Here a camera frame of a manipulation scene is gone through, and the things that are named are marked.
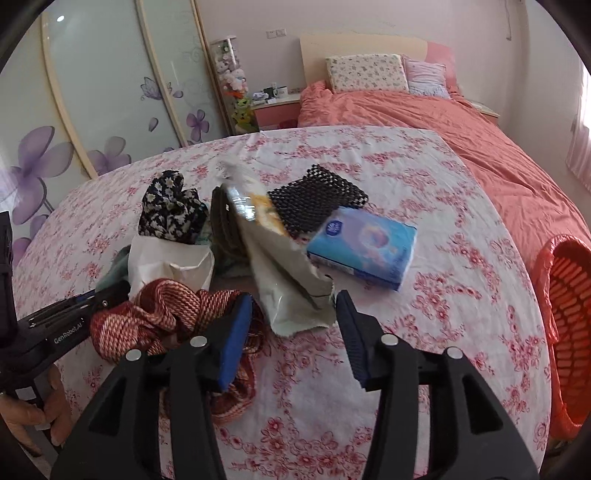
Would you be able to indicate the orange duvet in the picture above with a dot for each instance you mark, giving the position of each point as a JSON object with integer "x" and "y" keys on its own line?
{"x": 415, "y": 110}

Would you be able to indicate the green plush toy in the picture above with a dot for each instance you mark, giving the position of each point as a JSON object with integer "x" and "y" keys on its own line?
{"x": 242, "y": 113}

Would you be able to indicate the blue tissue pack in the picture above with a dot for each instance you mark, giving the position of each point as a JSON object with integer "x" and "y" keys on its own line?
{"x": 364, "y": 249}

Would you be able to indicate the clear plush toy tube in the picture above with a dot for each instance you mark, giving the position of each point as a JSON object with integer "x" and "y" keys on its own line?
{"x": 228, "y": 64}

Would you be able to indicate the brown sock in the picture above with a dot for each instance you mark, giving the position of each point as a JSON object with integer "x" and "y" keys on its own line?
{"x": 224, "y": 221}

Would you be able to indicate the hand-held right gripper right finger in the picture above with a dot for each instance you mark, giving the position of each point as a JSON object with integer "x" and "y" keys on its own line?
{"x": 353, "y": 337}

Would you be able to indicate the white mug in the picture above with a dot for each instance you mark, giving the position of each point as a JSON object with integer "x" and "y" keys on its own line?
{"x": 282, "y": 91}

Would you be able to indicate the black mesh mat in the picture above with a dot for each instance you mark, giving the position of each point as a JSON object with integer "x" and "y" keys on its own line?
{"x": 318, "y": 194}

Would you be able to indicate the pink striped pillow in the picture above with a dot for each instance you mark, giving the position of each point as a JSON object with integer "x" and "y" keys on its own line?
{"x": 427, "y": 78}

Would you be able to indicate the green cloth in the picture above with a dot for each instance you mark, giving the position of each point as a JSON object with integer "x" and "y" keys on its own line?
{"x": 115, "y": 274}

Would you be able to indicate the clear plastic snack wrapper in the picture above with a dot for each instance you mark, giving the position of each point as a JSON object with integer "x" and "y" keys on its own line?
{"x": 240, "y": 198}

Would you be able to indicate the red white woven cloth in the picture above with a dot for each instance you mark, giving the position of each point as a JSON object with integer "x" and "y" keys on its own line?
{"x": 138, "y": 318}

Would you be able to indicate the white wall socket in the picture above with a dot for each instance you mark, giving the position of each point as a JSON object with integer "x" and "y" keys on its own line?
{"x": 276, "y": 33}

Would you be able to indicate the pink floral bed sheet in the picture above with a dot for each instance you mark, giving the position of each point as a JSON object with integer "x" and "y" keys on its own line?
{"x": 415, "y": 194}

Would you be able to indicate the pink white nightstand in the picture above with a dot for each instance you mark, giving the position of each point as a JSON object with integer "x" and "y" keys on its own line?
{"x": 277, "y": 113}

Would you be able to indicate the black floral cloth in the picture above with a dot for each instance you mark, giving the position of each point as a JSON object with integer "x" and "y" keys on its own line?
{"x": 166, "y": 207}

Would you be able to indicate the orange plastic basket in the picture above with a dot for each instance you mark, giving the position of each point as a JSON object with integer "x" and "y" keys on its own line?
{"x": 572, "y": 323}

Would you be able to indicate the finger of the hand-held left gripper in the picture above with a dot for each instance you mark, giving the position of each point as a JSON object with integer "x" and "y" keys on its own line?
{"x": 113, "y": 295}

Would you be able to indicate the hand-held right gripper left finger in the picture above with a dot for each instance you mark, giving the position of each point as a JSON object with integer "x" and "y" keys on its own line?
{"x": 235, "y": 341}

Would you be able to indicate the wooden nightstand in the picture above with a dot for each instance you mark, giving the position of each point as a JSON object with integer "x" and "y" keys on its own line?
{"x": 485, "y": 110}

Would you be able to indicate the dark mug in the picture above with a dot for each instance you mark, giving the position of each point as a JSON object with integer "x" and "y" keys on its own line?
{"x": 269, "y": 91}

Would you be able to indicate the flower print sliding wardrobe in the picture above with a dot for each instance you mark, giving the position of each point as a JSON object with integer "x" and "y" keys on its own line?
{"x": 92, "y": 69}

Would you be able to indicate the floral pillow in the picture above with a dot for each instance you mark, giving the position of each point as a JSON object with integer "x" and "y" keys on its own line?
{"x": 364, "y": 71}

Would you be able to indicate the beige pink headboard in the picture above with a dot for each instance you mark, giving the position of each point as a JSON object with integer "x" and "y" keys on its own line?
{"x": 323, "y": 46}

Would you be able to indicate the person's left hand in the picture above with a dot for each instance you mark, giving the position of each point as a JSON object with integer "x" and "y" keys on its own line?
{"x": 18, "y": 420}

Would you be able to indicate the white plastic mailer bag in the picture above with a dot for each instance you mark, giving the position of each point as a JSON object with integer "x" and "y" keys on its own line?
{"x": 281, "y": 295}

